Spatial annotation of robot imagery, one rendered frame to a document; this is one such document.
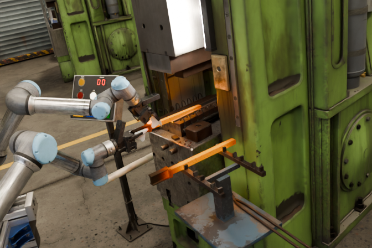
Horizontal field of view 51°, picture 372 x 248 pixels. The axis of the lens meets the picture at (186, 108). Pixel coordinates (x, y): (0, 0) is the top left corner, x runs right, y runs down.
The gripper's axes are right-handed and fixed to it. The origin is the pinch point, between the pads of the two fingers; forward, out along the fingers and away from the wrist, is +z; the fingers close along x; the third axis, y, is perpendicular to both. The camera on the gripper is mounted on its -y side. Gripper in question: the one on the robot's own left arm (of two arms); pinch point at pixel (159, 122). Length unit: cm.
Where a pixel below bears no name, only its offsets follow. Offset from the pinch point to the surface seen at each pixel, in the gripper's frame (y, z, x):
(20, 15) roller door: -162, 89, -764
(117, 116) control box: 4.9, 1.9, -38.4
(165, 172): 24.5, -10.9, 39.3
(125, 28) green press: -197, 138, -418
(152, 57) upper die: -22.7, -24.9, -6.8
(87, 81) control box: -2, -16, -62
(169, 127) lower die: -3.7, 9.3, -2.7
